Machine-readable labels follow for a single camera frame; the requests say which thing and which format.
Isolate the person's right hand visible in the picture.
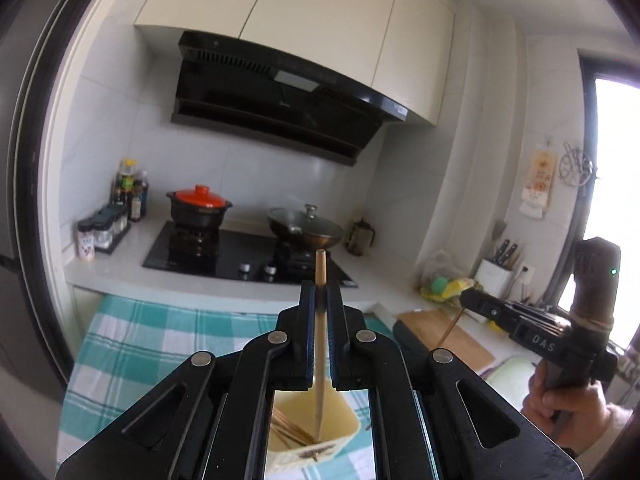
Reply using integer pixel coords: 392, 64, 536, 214
521, 361, 612, 454

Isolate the sauce bottles group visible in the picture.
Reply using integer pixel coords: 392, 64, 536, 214
111, 157, 149, 222

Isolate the wooden cutting board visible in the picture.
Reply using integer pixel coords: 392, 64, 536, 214
398, 310, 496, 373

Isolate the yellow green bag bundle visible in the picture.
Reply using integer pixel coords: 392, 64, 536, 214
420, 250, 480, 304

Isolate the black pot red lid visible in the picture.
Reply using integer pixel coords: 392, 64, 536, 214
166, 184, 233, 230

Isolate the teal white checkered tablecloth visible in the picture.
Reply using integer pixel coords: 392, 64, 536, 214
58, 299, 378, 479

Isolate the grey steel refrigerator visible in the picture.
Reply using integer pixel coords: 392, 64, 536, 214
1, 0, 72, 402

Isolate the black chair back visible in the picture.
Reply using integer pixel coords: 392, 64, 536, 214
393, 320, 428, 361

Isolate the cream utensil holder box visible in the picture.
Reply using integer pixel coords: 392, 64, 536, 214
265, 379, 361, 477

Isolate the wooden chopstick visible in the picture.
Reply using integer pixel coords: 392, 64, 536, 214
435, 308, 465, 348
314, 249, 328, 441
271, 408, 317, 446

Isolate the hanging wall calendar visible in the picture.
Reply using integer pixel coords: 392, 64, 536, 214
518, 148, 556, 220

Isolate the dark glass kettle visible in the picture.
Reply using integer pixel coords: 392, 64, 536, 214
346, 219, 376, 257

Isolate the black gas cooktop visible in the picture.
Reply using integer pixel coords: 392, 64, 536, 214
141, 220, 359, 290

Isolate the black wok glass lid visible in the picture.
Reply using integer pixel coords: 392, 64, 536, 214
267, 204, 344, 252

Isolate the white spice jar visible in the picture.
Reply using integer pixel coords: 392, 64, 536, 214
76, 219, 96, 262

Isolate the metal wire trivet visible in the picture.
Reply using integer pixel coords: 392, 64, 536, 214
558, 142, 594, 188

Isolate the green plastic cutting board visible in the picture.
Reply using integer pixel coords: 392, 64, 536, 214
482, 356, 538, 411

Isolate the spice jar rack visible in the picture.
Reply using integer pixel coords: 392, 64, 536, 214
92, 204, 130, 255

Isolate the white knife block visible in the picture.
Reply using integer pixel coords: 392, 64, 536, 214
474, 238, 518, 298

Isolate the black range hood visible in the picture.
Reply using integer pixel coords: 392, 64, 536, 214
171, 30, 409, 166

